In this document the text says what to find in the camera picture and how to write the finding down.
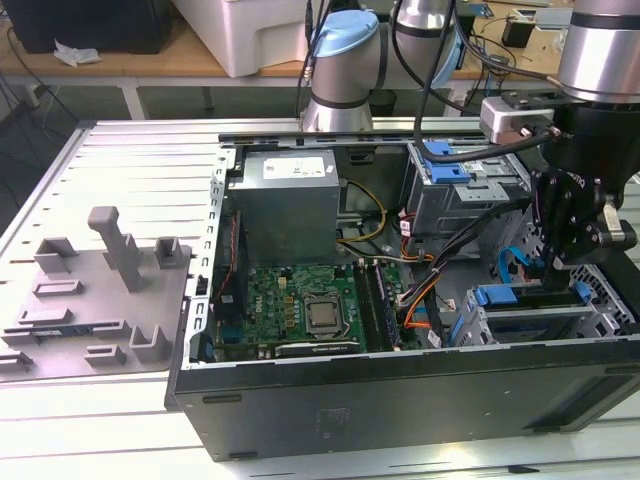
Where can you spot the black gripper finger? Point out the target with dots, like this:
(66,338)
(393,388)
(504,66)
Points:
(555,220)
(590,245)

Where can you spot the hard disk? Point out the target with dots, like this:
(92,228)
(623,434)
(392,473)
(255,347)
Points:
(495,296)

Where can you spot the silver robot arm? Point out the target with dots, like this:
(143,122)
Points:
(345,65)

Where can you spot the metal disk bay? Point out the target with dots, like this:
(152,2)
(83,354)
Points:
(530,314)

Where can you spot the metal drive cage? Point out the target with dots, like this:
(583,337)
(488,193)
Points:
(450,210)

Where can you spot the blue plastic latch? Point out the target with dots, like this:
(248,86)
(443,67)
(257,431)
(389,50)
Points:
(442,167)

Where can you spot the grey metal tray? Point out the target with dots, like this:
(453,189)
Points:
(552,17)

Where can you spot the small black cube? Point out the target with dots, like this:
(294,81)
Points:
(517,31)

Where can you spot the black RAM stick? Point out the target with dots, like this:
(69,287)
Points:
(390,310)
(371,310)

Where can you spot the black waste bin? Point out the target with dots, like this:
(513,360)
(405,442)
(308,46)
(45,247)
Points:
(384,104)

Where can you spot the black PC case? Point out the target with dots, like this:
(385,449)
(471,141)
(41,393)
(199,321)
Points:
(400,405)

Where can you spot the silver CPU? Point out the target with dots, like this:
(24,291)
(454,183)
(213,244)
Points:
(323,316)

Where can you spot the CPU socket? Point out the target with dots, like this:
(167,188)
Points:
(305,316)

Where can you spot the grey power supply unit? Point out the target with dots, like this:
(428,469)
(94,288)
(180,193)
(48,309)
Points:
(285,220)

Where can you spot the black graphics card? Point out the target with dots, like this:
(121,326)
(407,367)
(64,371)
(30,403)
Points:
(315,349)

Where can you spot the green motherboard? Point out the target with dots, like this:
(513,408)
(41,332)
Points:
(272,292)

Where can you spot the black case fan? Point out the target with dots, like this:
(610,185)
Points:
(227,280)

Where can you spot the large white box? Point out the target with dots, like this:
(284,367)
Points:
(240,35)

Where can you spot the wooden desk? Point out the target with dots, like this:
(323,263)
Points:
(150,62)

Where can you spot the grey parts rack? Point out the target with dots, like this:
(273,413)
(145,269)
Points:
(100,310)

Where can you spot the black monitor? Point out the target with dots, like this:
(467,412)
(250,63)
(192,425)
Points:
(90,25)

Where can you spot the crumpled white paper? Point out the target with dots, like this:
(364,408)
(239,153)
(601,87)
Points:
(77,54)

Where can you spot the small RAM stick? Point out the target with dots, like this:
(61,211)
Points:
(60,331)

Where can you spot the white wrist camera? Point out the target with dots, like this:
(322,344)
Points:
(502,120)

